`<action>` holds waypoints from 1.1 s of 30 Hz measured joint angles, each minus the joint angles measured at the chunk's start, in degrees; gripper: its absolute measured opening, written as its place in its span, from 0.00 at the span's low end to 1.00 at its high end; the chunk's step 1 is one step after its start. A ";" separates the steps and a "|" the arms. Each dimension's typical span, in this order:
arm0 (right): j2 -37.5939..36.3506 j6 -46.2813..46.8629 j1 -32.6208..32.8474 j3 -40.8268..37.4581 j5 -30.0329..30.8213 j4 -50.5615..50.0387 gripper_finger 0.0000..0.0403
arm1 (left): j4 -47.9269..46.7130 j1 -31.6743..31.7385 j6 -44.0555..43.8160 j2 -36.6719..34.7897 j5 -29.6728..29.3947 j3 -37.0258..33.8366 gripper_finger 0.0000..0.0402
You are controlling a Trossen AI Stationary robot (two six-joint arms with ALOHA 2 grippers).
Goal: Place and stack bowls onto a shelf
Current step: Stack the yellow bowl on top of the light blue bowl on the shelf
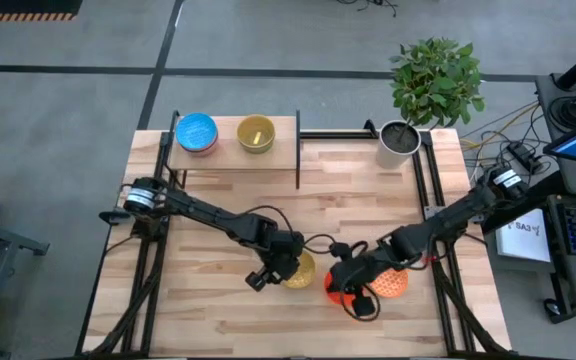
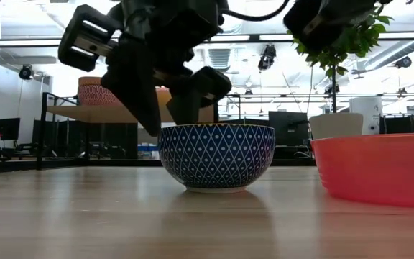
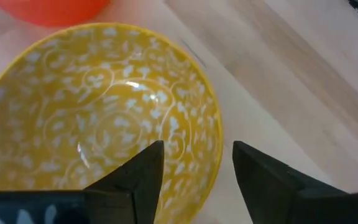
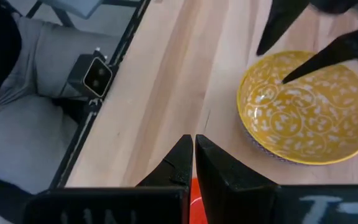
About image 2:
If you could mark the black computer monitor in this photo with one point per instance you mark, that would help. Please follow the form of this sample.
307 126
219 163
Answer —
7 128
288 127

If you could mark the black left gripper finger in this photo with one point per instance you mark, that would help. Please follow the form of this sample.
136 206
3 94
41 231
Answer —
131 82
187 108

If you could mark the white plant pot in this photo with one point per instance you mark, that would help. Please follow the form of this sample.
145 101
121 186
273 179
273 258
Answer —
336 126

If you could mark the orange plastic bowl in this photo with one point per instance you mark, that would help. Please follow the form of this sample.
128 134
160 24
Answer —
372 169

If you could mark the black ceiling-mounted camera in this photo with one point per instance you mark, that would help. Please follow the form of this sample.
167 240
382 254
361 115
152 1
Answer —
403 62
26 72
267 57

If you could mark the green leafy plant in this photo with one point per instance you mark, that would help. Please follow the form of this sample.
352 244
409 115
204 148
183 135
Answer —
354 39

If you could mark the wooden shelf with black legs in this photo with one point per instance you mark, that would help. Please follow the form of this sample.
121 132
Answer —
85 114

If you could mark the white cylindrical appliance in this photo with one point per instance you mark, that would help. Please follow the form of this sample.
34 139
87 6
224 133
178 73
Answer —
365 115

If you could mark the yellow-inside blue diamond-pattern bowl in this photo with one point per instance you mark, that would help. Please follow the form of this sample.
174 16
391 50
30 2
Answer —
216 158

